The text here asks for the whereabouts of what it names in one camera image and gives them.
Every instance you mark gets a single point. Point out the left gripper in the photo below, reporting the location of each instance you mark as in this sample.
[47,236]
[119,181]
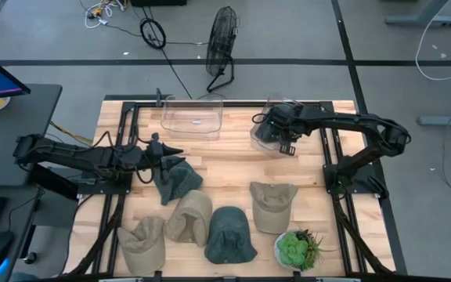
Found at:
[156,150]

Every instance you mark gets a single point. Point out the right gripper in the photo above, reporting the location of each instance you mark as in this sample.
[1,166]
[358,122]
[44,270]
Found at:
[278,123]

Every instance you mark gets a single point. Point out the dark green baseball cap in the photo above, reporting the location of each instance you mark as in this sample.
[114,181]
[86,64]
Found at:
[229,237]
[182,182]

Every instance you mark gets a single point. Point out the tan baseball cap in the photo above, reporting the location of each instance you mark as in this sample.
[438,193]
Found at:
[144,246]
[271,209]
[190,219]

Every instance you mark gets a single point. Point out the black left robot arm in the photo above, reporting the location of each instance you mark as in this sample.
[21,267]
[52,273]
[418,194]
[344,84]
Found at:
[73,156]

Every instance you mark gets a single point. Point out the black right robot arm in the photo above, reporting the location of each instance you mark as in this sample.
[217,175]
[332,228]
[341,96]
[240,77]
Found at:
[351,123]

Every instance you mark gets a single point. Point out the clear plastic bin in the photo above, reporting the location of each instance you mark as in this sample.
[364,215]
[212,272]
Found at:
[260,147]
[192,117]

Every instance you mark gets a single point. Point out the potted green succulent plant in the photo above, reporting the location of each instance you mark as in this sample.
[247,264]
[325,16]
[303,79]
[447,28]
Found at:
[296,250]

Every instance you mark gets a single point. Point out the black floor fan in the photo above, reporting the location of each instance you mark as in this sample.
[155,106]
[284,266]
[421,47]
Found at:
[221,43]

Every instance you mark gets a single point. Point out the black box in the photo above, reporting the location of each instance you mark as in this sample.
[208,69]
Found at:
[159,2]

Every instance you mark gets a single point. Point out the dark grey desk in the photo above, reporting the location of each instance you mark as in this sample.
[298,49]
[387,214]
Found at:
[10,117]

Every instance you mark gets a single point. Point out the grey desk foot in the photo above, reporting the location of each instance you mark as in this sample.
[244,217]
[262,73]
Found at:
[423,19]
[444,120]

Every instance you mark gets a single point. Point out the black metal table frame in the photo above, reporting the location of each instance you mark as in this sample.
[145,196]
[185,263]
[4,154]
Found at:
[129,113]

